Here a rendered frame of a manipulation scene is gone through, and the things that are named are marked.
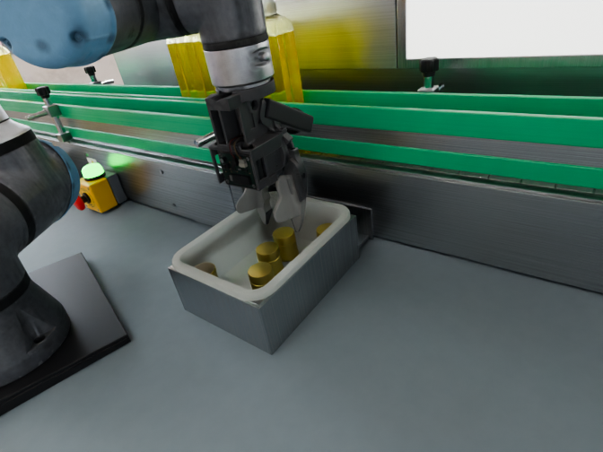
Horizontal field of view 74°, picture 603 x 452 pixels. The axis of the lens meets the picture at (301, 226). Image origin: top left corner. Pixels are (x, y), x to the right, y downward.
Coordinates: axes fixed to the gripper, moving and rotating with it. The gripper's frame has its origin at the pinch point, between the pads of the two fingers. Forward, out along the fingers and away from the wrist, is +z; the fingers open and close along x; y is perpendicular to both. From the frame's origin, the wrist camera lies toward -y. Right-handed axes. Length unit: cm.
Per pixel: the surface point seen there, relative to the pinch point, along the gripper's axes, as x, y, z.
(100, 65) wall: -304, -152, 7
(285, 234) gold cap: 0.4, 0.6, 2.5
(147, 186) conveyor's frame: -39.8, -3.6, 2.9
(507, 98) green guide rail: 24.9, -20.3, -12.3
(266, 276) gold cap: 3.7, 9.6, 2.8
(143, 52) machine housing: -72, -35, -18
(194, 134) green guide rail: -21.0, -4.8, -9.6
